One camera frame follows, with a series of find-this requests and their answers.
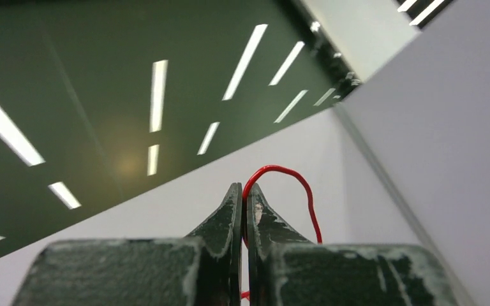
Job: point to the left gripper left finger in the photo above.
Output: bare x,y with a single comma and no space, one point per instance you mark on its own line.
202,268

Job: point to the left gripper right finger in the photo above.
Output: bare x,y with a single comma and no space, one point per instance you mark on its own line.
285,268

